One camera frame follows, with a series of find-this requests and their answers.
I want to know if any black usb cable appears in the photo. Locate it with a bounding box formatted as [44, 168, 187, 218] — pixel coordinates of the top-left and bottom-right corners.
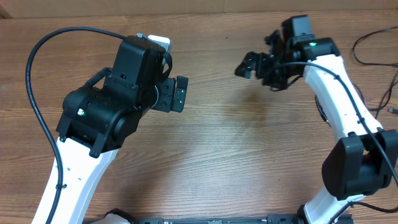
[314, 26, 398, 128]
[351, 70, 398, 121]

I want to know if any camera cable black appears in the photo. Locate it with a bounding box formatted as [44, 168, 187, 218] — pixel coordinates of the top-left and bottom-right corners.
[277, 62, 397, 223]
[25, 27, 126, 224]

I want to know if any right camera cable black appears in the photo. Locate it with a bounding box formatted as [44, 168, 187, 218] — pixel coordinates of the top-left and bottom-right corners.
[277, 62, 397, 223]

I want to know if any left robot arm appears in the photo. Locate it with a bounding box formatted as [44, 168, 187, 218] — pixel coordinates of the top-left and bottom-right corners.
[33, 34, 188, 223]

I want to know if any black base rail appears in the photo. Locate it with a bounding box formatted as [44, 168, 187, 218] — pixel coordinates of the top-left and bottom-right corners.
[82, 208, 354, 224]

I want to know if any left camera cable black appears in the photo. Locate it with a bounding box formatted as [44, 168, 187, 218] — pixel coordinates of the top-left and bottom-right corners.
[25, 27, 126, 224]

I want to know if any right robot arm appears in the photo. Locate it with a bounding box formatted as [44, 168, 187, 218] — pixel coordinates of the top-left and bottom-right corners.
[235, 15, 397, 223]

